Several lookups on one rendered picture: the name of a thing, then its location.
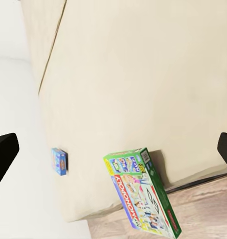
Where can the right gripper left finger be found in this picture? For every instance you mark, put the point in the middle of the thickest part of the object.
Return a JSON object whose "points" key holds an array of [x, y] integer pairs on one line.
{"points": [[9, 148]]}

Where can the board game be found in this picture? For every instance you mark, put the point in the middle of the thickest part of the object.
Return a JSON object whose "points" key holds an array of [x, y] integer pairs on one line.
{"points": [[142, 192], [58, 161]]}

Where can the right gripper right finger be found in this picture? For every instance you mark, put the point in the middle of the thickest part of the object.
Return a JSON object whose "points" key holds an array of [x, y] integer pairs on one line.
{"points": [[222, 146]]}

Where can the bed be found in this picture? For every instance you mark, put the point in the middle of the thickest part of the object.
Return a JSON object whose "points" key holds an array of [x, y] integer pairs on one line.
{"points": [[119, 75]]}

